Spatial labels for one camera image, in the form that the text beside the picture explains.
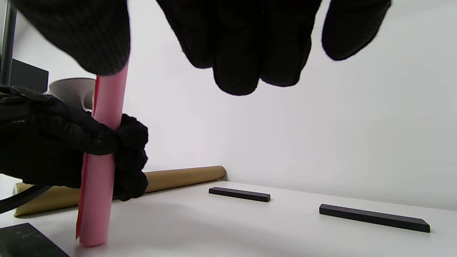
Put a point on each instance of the black metal pole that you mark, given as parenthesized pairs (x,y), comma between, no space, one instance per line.
(8,43)

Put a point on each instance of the black flat slab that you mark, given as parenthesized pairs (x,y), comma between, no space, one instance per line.
(25,241)

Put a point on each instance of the short black bar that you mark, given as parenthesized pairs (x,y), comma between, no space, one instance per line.
(239,194)

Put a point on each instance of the brown rolled paper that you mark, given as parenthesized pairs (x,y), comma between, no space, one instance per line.
(178,178)

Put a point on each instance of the pink paper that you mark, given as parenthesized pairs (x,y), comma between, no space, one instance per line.
(101,200)

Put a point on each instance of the black box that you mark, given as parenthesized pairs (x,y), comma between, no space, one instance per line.
(30,76)

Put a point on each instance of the white cup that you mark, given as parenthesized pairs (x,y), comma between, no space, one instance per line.
(69,91)

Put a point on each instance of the person's left hand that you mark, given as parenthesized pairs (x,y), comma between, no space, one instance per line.
(43,142)

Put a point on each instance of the person's right hand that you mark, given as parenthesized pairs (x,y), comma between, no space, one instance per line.
(235,39)

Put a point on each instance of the long black bar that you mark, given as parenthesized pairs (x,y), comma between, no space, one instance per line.
(375,217)

